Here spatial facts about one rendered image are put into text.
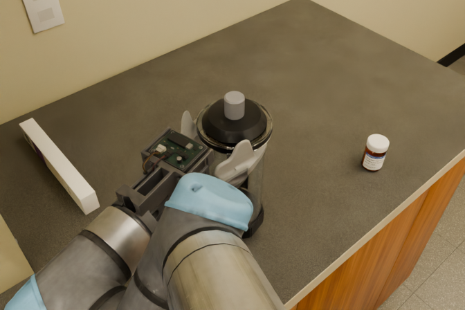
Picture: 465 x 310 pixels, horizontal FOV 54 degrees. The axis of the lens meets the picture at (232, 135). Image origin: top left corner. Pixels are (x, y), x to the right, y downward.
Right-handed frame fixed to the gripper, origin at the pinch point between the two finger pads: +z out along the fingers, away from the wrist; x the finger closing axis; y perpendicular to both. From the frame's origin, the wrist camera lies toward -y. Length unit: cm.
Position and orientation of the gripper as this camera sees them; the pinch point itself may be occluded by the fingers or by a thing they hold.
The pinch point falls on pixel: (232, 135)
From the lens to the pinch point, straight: 65.3
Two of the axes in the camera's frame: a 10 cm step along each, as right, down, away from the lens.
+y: -0.3, -6.9, -7.2
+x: -8.2, -4.0, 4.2
